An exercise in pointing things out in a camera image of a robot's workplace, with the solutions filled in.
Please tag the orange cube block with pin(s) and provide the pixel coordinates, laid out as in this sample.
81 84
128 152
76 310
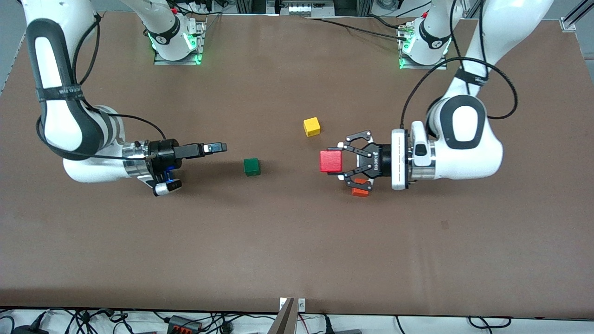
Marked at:
359 192

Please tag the small white bracket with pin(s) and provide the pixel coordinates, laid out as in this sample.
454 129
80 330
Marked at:
301 304

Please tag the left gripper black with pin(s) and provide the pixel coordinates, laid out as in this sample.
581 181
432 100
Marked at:
377 161

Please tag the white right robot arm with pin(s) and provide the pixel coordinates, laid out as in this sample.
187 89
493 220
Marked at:
51 69

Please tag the green cube block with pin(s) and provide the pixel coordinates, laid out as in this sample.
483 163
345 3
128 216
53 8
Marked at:
252 167

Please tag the grey angled post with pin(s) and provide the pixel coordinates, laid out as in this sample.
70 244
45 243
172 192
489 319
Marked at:
285 320

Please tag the blue cube block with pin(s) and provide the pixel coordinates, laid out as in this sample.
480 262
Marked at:
169 170

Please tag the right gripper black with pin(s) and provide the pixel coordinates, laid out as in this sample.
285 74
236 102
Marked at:
165 150

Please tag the black orange power strip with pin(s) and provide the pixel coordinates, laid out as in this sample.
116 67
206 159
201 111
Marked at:
183 324

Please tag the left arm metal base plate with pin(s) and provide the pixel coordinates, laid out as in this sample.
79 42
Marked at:
441 66

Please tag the red cube block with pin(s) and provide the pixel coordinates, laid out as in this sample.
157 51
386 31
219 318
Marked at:
331 161

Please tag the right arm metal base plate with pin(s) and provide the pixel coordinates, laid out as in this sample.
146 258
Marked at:
200 51

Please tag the metal table corner bracket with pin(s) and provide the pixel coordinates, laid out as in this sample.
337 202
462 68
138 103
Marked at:
568 24

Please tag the metal frame with terminals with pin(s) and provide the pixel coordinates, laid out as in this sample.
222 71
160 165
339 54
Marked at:
304 8

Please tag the yellow cube block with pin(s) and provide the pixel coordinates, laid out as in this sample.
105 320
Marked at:
312 127

